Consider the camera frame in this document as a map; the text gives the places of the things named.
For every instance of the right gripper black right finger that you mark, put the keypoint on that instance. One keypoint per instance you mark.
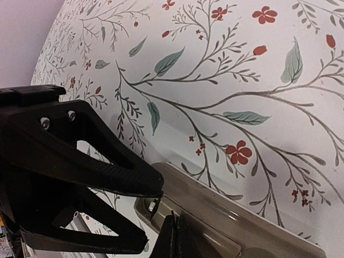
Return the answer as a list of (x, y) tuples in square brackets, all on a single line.
[(187, 246)]

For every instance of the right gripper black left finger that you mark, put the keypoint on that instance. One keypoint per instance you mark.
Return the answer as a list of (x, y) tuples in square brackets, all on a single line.
[(165, 246)]

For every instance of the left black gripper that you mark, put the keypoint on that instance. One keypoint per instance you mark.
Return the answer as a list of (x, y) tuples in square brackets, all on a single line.
[(67, 141)]

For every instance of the white remote control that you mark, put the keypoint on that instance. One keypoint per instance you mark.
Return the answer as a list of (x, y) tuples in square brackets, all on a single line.
[(220, 226)]

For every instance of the floral patterned table mat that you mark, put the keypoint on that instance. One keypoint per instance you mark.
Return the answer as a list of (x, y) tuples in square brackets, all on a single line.
[(244, 96)]

